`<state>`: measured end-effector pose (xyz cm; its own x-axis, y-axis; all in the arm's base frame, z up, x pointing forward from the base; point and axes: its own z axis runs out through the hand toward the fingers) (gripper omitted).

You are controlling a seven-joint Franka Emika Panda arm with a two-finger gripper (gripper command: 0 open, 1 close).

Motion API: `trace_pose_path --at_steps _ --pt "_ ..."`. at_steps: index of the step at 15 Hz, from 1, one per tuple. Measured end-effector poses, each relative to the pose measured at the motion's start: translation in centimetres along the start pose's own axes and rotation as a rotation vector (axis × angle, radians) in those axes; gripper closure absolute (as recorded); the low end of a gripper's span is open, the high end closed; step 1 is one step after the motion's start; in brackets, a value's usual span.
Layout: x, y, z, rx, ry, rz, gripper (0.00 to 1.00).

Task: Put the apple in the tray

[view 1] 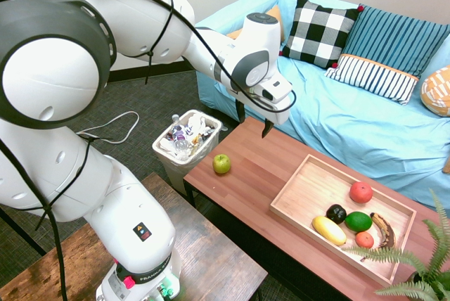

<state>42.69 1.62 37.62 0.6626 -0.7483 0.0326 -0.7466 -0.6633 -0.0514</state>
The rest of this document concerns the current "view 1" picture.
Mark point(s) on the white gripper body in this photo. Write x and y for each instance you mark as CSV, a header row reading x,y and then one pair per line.
x,y
274,111

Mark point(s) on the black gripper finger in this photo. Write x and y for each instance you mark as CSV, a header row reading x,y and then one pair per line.
x,y
241,111
267,128

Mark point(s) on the green apple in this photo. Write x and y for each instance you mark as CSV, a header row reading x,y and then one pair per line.
x,y
221,164

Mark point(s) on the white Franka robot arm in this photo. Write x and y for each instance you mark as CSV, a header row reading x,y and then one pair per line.
x,y
70,69

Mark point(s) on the wooden tray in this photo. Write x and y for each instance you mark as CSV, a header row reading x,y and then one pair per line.
x,y
309,188

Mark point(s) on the red-brown wooden coffee table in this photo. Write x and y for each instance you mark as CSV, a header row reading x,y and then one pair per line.
x,y
253,174

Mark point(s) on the plastic bottle purple label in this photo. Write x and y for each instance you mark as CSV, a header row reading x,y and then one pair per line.
x,y
180,137

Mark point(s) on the light blue sofa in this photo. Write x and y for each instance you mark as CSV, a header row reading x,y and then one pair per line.
x,y
351,121

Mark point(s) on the beige trash bin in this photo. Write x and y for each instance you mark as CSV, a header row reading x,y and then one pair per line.
x,y
175,171

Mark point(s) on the black white checkered pillow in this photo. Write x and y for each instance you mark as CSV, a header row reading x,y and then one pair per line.
x,y
320,30

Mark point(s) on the white navy striped pillow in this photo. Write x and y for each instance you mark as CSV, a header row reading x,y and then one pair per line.
x,y
372,76

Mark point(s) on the black bell pepper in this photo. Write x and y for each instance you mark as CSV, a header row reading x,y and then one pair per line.
x,y
336,214

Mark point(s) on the red-orange round fruit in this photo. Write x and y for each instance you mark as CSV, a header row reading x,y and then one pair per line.
x,y
361,192

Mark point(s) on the rustic dark wood table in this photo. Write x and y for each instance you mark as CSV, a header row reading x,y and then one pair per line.
x,y
211,244

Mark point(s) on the blue striped pillow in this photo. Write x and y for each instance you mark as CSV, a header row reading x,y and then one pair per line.
x,y
393,37

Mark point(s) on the small orange tangerine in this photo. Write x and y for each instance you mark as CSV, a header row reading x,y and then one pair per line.
x,y
364,240

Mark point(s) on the brown spotted banana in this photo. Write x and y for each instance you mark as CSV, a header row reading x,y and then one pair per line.
x,y
386,232

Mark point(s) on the yellow patterned bolster pillow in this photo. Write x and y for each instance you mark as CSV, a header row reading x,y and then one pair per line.
x,y
439,93

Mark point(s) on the mustard striped pillow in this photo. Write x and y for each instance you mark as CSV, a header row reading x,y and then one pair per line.
x,y
447,165

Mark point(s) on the green fern plant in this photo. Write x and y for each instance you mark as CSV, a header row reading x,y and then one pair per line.
x,y
436,244

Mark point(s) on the black camera stand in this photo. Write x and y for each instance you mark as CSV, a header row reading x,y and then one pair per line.
x,y
24,233

